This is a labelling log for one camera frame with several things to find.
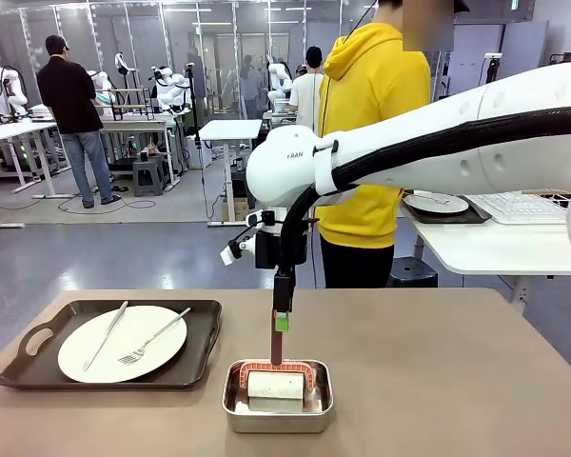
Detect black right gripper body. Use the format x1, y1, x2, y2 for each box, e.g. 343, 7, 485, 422
255, 230, 308, 273

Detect pink maroon lint roller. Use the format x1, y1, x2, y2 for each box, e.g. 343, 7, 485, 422
237, 308, 318, 414

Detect dark brown serving tray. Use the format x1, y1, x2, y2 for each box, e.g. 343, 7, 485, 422
402, 192, 493, 225
0, 298, 224, 391

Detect silver table knife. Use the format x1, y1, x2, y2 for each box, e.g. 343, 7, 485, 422
82, 300, 129, 373

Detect white standing desk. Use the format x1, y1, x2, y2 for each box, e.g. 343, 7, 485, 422
198, 118, 264, 228

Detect stainless steel rectangular tray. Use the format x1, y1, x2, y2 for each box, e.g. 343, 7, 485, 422
221, 359, 336, 434

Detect black metal stool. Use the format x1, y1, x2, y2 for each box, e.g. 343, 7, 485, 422
386, 256, 439, 289

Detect grey plastic step stool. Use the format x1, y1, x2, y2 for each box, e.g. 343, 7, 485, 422
131, 154, 167, 197

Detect person in white shirt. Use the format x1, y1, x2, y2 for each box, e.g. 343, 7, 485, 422
287, 46, 325, 139

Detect black tripod stand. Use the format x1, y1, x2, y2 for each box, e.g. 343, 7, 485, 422
185, 61, 208, 149

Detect person in dark clothes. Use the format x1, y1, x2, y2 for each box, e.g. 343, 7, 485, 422
240, 54, 264, 118

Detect white background workbench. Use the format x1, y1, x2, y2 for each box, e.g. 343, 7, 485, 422
96, 113, 175, 191

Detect person in yellow hoodie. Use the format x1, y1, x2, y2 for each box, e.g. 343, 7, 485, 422
316, 0, 472, 290

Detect white side table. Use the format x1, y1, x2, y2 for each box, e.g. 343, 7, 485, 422
399, 189, 571, 315

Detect man in black shirt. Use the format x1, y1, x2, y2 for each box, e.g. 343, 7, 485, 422
36, 34, 123, 209

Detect white background desk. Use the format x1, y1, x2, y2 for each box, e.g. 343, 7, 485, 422
0, 121, 61, 199

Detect black tripod with light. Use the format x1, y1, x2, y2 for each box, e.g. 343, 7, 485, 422
483, 52, 503, 87

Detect grey door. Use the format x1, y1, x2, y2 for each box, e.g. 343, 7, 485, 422
497, 19, 551, 86

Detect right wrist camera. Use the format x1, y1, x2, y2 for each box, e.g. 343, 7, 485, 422
220, 236, 258, 267

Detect black right arm cable sleeve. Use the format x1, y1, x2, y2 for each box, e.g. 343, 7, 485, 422
276, 105, 571, 277

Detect white wire dish rack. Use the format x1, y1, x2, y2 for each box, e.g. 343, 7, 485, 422
463, 189, 571, 226

